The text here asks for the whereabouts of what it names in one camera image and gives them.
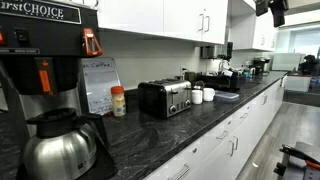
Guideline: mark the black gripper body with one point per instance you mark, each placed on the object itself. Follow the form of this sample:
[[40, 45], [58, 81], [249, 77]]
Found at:
[[278, 7]]

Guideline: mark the black and steel toaster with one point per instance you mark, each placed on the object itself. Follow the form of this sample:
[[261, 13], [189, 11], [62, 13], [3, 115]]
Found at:
[[156, 98]]

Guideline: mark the white corner upper cabinet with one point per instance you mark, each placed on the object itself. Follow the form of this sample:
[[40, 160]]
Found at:
[[253, 31]]

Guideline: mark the white board panel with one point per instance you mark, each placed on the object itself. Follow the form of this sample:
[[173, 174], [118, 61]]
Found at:
[[286, 61]]

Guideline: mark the black drip coffee maker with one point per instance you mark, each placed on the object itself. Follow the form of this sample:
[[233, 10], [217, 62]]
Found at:
[[260, 66]]

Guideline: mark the blue bottle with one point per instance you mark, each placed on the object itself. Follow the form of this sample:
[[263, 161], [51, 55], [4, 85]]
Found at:
[[246, 74]]

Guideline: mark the white red-topped side counter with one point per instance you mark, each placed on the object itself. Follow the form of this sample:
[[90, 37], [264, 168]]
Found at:
[[297, 83]]

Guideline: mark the steel under-cabinet dispenser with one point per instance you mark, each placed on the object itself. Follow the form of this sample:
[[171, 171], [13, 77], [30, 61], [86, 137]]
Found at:
[[210, 52]]

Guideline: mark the black countertop organizer tray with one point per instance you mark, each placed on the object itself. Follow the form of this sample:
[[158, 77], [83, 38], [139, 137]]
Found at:
[[223, 83]]

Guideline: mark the white cylindrical mug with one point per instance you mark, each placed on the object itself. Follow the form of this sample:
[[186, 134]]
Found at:
[[197, 97]]

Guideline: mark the white lower cabinet row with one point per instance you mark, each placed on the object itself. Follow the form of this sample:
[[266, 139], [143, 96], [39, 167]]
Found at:
[[233, 133]]

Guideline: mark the black robot cart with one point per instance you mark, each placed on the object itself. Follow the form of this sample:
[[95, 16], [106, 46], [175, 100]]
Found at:
[[300, 166]]

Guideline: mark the creamer bottle with orange lid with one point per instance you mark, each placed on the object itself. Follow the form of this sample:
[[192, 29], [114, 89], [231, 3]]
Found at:
[[118, 103]]

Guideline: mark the small whiteboard sign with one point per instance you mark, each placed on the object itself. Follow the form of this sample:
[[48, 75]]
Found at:
[[100, 83]]

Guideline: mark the black commercial coffee machine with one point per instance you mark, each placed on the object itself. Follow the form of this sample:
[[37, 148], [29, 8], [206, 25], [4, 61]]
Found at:
[[50, 36]]

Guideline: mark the stainless steel coffee carafe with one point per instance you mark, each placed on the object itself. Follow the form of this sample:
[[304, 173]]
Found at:
[[63, 153]]

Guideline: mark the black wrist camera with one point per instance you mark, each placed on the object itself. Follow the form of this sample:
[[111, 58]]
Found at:
[[261, 6]]

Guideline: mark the black wall-mounted device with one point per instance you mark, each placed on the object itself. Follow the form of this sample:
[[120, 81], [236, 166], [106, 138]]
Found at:
[[230, 50]]

